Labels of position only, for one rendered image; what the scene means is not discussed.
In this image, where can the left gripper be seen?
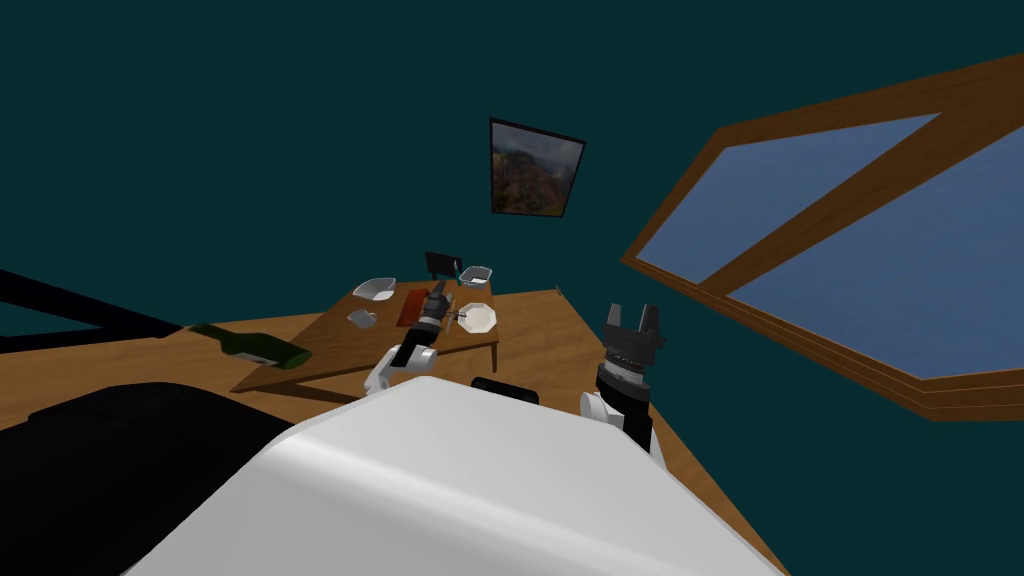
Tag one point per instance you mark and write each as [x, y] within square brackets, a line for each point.
[435, 307]

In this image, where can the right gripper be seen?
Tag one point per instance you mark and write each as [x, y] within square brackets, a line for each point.
[632, 346]

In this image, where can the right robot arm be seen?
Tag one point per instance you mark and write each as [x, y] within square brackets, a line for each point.
[626, 396]

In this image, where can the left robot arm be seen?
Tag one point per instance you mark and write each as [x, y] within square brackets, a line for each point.
[413, 349]

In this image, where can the white octagonal plate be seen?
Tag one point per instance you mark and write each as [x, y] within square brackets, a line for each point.
[478, 318]

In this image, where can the white square bowl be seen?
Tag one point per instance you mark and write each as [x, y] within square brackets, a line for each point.
[475, 277]

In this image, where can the white round bowl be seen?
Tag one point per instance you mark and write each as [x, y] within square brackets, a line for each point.
[374, 289]

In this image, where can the small grey cup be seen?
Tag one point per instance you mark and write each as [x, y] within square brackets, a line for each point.
[362, 318]

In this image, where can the brown wooden table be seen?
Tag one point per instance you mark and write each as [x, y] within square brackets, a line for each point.
[352, 348]

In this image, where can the framed landscape picture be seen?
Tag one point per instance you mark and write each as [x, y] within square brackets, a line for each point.
[534, 170]

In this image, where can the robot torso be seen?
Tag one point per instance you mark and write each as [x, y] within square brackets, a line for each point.
[448, 480]

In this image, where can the dark green bottle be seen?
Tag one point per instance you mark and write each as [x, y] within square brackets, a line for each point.
[260, 347]

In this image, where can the wooden framed window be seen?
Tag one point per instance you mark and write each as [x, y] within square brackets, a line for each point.
[840, 232]

